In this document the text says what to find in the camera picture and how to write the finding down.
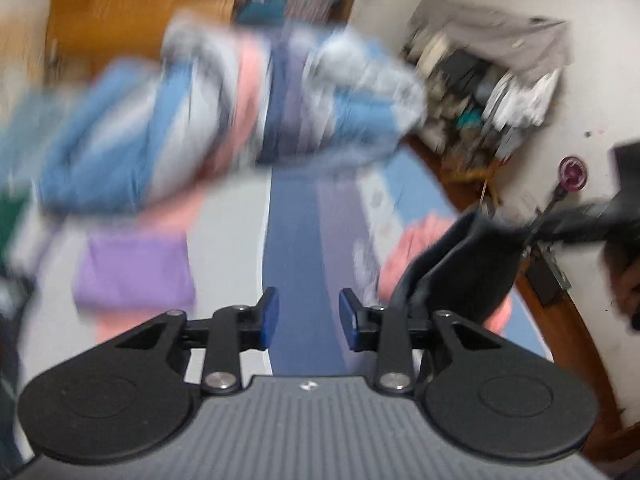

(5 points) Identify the cluttered clothes rack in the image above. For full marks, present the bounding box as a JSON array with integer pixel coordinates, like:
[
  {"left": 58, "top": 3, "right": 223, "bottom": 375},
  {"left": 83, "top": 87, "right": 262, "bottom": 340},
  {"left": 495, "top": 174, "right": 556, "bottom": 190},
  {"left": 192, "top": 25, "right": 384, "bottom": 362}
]
[{"left": 404, "top": 0, "right": 572, "bottom": 183}]

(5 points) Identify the pink fluffy garment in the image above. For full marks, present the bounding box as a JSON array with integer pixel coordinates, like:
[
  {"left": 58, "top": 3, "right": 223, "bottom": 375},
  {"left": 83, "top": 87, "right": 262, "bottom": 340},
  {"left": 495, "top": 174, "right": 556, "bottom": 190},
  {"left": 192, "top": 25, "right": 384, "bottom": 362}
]
[{"left": 378, "top": 210, "right": 523, "bottom": 334}]

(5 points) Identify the round maroon wall hook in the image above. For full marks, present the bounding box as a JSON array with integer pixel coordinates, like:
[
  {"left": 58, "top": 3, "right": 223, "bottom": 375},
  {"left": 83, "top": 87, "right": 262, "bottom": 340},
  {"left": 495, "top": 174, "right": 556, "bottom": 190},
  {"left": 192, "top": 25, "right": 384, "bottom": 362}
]
[{"left": 558, "top": 156, "right": 588, "bottom": 192}]

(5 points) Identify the striped crumpled duvet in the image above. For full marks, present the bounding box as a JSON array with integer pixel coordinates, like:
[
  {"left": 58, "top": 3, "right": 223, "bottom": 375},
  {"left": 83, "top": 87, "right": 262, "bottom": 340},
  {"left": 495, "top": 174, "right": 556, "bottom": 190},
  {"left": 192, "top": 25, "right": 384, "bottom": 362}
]
[{"left": 1, "top": 14, "right": 426, "bottom": 214}]

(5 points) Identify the grey knit sweater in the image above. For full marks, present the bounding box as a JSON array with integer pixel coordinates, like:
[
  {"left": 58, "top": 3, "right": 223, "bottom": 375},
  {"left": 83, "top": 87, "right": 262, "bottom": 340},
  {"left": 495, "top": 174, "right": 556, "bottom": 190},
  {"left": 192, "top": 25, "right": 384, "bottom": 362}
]
[{"left": 388, "top": 209, "right": 528, "bottom": 325}]

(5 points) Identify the person right hand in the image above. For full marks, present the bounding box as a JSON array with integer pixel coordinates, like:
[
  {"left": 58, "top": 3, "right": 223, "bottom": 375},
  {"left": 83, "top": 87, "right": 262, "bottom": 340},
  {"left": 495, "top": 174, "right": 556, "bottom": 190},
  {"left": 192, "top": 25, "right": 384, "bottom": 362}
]
[{"left": 603, "top": 242, "right": 639, "bottom": 333}]

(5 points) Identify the folded purple garment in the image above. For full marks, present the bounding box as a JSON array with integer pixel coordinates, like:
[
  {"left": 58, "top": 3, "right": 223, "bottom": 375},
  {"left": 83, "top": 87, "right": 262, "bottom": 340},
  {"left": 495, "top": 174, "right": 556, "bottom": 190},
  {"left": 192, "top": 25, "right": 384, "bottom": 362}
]
[{"left": 73, "top": 232, "right": 196, "bottom": 311}]

